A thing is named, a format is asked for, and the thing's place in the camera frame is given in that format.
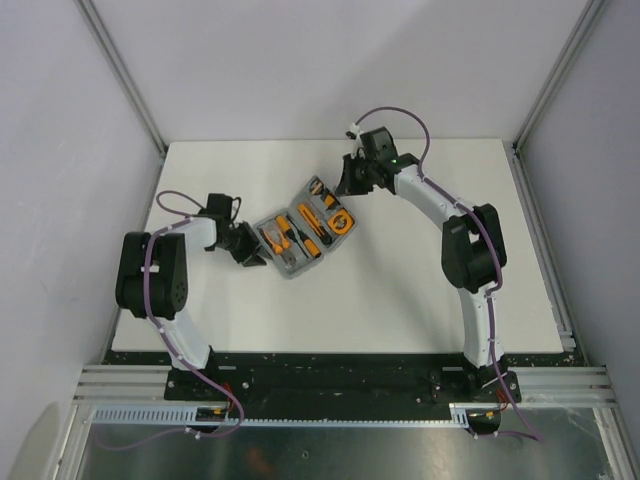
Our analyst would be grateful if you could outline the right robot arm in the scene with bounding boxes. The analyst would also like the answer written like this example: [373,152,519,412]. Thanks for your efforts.
[335,124,506,401]

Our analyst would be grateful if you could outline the grey plastic tool case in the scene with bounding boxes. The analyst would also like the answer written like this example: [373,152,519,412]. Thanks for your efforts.
[252,175,357,279]

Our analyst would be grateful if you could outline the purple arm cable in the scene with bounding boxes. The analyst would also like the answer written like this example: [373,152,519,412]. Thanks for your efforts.
[94,189,246,451]
[349,106,546,444]

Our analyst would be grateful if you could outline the grey slotted cable duct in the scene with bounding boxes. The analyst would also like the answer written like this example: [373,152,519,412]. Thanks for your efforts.
[91,404,468,428]

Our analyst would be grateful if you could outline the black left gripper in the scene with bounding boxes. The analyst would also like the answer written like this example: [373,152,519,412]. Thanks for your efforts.
[217,222,272,268]

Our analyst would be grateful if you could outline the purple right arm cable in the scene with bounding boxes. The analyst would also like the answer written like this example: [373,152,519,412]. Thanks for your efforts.
[349,106,546,444]

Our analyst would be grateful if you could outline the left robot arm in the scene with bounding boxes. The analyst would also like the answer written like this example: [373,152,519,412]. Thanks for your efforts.
[115,193,266,400]

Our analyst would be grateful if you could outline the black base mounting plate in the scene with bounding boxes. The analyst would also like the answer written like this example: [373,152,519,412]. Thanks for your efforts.
[102,350,586,403]

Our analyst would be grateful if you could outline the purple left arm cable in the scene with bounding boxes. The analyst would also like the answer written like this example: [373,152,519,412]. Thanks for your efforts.
[94,189,246,451]

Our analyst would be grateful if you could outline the orange handle thick screwdriver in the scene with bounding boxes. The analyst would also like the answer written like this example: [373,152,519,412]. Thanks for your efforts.
[276,215,304,251]

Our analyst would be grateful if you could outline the aluminium frame rail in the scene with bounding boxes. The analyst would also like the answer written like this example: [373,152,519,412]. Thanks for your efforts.
[72,0,169,156]

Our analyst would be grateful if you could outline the orange black utility knife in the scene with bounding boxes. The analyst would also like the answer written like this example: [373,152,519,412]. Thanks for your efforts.
[297,203,332,246]

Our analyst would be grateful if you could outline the orange tape measure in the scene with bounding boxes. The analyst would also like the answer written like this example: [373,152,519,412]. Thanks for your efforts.
[328,209,355,235]

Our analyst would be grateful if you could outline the orange handle pliers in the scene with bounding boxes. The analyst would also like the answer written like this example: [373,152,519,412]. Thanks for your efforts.
[261,221,298,268]

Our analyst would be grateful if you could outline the orange handle slim screwdriver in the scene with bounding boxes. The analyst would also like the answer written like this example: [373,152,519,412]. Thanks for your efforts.
[286,215,322,259]

